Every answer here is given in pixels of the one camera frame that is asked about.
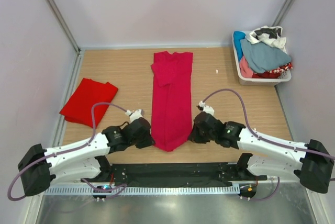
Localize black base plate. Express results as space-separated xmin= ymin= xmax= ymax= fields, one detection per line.
xmin=109 ymin=162 xmax=267 ymax=188

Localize magenta t shirt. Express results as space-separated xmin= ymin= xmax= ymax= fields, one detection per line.
xmin=151 ymin=51 xmax=193 ymax=152

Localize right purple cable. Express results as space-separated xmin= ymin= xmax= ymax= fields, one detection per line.
xmin=198 ymin=89 xmax=335 ymax=201

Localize white black patterned shirt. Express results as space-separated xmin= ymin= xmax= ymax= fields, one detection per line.
xmin=245 ymin=26 xmax=286 ymax=52

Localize red white patterned shirt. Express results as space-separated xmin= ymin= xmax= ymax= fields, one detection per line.
xmin=252 ymin=62 xmax=293 ymax=79

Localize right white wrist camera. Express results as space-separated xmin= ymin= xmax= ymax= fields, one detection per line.
xmin=197 ymin=101 xmax=215 ymax=116

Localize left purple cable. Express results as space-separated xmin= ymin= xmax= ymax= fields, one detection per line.
xmin=7 ymin=102 xmax=131 ymax=201

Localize white laundry basket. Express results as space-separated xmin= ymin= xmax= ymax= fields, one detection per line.
xmin=232 ymin=26 xmax=293 ymax=86

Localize red t shirt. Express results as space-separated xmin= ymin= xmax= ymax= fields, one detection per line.
xmin=60 ymin=78 xmax=118 ymax=127

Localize slotted cable duct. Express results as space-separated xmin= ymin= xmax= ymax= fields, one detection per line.
xmin=44 ymin=184 xmax=240 ymax=197

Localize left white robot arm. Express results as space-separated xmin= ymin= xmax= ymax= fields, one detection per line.
xmin=18 ymin=117 xmax=154 ymax=196

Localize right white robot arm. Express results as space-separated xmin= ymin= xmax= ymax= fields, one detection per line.
xmin=188 ymin=112 xmax=334 ymax=194

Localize pink shirt in basket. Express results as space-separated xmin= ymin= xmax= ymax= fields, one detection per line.
xmin=239 ymin=56 xmax=254 ymax=79

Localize bright blue shirt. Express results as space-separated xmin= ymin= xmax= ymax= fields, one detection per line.
xmin=233 ymin=31 xmax=246 ymax=61

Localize purple cable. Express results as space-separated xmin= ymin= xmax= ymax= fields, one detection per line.
xmin=7 ymin=102 xmax=131 ymax=201
xmin=198 ymin=89 xmax=335 ymax=201

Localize grey blue t shirt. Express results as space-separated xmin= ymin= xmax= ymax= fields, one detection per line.
xmin=240 ymin=39 xmax=292 ymax=73

